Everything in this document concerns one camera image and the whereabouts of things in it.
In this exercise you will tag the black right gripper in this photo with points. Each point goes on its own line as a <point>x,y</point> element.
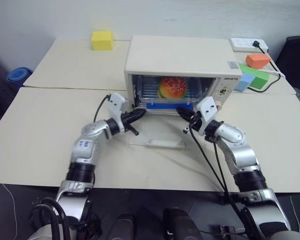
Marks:
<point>194,122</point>

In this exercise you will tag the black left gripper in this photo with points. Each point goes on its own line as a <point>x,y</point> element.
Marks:
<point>127,119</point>

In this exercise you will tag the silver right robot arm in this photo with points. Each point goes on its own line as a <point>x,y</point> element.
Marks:
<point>242,155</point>

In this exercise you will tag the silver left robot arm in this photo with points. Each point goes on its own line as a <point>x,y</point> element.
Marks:
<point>83,155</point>

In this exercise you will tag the cream toaster oven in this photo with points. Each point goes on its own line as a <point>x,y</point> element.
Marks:
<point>177,55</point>

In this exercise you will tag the toy hamburger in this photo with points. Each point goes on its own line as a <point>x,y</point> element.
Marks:
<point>172,86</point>

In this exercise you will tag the light blue foam block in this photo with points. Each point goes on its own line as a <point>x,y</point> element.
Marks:
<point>244,83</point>

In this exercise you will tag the yellow foam block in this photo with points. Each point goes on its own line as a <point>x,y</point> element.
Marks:
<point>102,40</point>

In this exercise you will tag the green foam block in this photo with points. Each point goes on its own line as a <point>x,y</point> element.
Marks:
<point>260,78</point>

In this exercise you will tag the orange foam block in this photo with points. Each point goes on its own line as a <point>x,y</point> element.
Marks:
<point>257,60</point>

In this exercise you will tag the white power strip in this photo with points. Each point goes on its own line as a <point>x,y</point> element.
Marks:
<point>245,44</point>

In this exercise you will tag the black chair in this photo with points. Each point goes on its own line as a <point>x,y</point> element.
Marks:
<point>296,60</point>

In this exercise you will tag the blue rolled mat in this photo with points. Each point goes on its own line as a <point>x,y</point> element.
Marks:
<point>18,76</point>

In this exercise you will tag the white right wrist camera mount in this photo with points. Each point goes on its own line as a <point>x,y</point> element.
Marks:
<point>207,108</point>

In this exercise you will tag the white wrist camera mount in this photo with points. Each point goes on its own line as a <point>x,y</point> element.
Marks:
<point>207,108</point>
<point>116,103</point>

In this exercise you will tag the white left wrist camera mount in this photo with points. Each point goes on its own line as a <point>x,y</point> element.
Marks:
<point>116,103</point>

